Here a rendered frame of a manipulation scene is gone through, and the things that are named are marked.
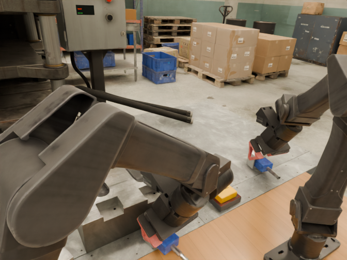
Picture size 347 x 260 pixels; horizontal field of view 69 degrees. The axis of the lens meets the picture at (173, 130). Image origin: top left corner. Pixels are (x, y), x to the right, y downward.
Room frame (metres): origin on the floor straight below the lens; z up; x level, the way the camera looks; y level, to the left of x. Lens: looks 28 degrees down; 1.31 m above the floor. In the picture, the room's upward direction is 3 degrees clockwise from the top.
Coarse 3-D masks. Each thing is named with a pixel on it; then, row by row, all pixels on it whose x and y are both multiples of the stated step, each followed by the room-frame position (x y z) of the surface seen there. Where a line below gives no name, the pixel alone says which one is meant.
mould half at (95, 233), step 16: (112, 176) 0.53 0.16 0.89; (128, 176) 0.54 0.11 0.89; (112, 192) 0.47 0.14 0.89; (128, 192) 0.47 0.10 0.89; (96, 208) 0.41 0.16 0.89; (128, 208) 0.42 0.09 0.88; (144, 208) 0.45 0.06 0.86; (96, 224) 0.38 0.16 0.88; (112, 224) 0.40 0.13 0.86; (128, 224) 0.42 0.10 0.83; (96, 240) 0.38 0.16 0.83; (112, 240) 0.40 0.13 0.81
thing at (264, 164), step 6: (252, 156) 0.73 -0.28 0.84; (264, 156) 0.74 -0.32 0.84; (246, 162) 0.75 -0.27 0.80; (252, 162) 0.73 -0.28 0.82; (258, 162) 0.71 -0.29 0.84; (264, 162) 0.71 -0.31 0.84; (270, 162) 0.71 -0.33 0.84; (252, 168) 0.72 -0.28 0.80; (258, 168) 0.70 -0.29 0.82; (264, 168) 0.69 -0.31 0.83; (270, 168) 0.69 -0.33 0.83; (276, 174) 0.65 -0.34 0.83
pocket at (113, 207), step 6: (114, 198) 0.45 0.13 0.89; (96, 204) 0.43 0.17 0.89; (102, 204) 0.44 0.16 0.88; (108, 204) 0.44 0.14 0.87; (114, 204) 0.45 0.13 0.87; (120, 204) 0.44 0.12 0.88; (102, 210) 0.43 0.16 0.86; (108, 210) 0.44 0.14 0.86; (114, 210) 0.44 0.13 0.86; (120, 210) 0.44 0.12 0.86; (108, 216) 0.42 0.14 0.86; (114, 216) 0.41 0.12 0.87
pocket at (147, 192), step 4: (140, 188) 0.49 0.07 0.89; (144, 188) 0.50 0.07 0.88; (148, 188) 0.50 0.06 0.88; (144, 192) 0.50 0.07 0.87; (148, 192) 0.50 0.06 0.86; (152, 192) 0.51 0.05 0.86; (156, 192) 0.51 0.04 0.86; (160, 192) 0.50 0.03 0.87; (144, 196) 0.49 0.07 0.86; (148, 196) 0.49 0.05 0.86; (152, 196) 0.49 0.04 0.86; (156, 196) 0.49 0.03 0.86; (148, 200) 0.48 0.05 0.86; (152, 200) 0.46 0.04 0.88
